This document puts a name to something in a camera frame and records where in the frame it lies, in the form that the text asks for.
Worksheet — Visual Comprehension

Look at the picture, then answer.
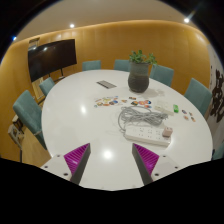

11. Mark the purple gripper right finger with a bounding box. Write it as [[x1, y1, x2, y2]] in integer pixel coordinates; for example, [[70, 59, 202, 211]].
[[132, 143, 159, 185]]

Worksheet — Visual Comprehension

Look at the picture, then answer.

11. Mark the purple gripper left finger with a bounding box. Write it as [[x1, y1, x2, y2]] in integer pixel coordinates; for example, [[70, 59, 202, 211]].
[[64, 143, 91, 184]]

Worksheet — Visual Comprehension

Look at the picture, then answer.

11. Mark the pink charger plug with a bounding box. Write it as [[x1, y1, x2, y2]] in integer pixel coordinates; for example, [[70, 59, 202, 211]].
[[162, 127, 173, 137]]

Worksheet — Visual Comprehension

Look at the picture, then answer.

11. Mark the white power strip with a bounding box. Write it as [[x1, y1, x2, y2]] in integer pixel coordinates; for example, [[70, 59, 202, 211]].
[[125, 126, 171, 146]]

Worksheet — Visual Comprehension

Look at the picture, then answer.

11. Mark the white oval table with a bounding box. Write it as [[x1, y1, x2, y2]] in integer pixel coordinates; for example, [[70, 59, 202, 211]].
[[42, 70, 213, 190]]

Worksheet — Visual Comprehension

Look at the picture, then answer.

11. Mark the colourful sticker sheet right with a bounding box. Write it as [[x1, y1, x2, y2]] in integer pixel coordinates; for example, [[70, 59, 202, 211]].
[[128, 97, 152, 108]]

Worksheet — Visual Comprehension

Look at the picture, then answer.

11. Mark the colourful sticker sheet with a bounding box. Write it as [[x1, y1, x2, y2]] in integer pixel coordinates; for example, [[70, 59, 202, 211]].
[[128, 97, 152, 108], [94, 96, 127, 107]]

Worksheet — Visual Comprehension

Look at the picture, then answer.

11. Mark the green small lighter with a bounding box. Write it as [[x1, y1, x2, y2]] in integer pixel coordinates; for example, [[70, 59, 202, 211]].
[[173, 104, 179, 113]]

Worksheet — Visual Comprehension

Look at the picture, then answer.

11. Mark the small stickers cluster right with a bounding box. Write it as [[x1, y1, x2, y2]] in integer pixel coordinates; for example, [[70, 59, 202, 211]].
[[182, 110, 196, 122]]

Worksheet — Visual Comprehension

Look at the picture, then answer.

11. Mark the colourful sticker sheet left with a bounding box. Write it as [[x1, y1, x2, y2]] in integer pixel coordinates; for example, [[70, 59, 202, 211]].
[[94, 96, 127, 107]]

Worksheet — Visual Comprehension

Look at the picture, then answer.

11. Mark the teal chair near left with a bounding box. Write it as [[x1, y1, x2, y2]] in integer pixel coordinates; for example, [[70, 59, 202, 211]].
[[13, 90, 47, 149]]

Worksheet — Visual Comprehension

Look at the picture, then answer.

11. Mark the teal chair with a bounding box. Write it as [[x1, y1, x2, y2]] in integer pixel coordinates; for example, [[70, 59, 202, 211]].
[[82, 60, 101, 71], [39, 77, 55, 95], [150, 65, 174, 86], [114, 59, 130, 72], [184, 78, 212, 115], [13, 90, 47, 149]]

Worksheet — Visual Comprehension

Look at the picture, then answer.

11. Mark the dark ribbed plant pot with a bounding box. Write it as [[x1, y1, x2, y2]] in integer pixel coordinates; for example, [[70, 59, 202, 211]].
[[128, 62, 149, 93]]

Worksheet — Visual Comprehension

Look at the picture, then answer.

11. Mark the grey table socket panel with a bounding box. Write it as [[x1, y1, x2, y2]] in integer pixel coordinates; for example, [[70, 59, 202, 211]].
[[96, 80, 117, 89]]

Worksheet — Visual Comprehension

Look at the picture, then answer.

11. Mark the teal chair back right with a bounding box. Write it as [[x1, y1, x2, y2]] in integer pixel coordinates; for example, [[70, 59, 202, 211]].
[[150, 65, 174, 86]]

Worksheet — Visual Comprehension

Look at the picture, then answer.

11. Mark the teal chair back left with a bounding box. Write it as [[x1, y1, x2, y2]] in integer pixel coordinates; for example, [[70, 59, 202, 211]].
[[82, 60, 101, 71]]

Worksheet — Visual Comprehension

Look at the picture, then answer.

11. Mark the teal chair back middle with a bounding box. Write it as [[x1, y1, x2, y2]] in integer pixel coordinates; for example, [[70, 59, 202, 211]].
[[114, 59, 130, 72]]

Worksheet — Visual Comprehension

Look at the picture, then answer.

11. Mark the green potted plant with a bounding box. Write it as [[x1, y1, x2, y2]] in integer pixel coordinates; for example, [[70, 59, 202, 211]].
[[129, 50, 157, 65]]

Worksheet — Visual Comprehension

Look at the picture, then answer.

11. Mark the grey coiled cable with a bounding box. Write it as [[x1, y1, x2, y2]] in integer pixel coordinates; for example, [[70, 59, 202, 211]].
[[117, 105, 169, 133]]

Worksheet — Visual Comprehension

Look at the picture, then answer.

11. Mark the black wall television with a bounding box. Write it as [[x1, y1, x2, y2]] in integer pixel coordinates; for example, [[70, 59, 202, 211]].
[[28, 39, 77, 82]]

